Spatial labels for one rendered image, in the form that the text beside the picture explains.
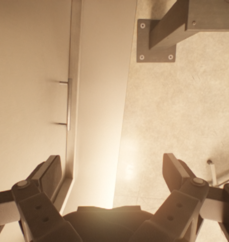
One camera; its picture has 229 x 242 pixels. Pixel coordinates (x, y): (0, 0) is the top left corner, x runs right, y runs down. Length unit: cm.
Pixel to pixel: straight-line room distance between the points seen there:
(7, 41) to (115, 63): 38
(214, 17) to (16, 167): 56
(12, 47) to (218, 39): 149
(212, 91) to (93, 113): 118
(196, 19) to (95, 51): 30
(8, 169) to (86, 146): 39
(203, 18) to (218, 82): 112
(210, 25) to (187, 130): 115
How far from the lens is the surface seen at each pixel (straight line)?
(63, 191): 65
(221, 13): 58
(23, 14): 34
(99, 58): 61
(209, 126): 167
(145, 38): 143
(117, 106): 61
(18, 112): 32
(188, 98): 154
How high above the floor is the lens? 140
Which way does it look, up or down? 75 degrees down
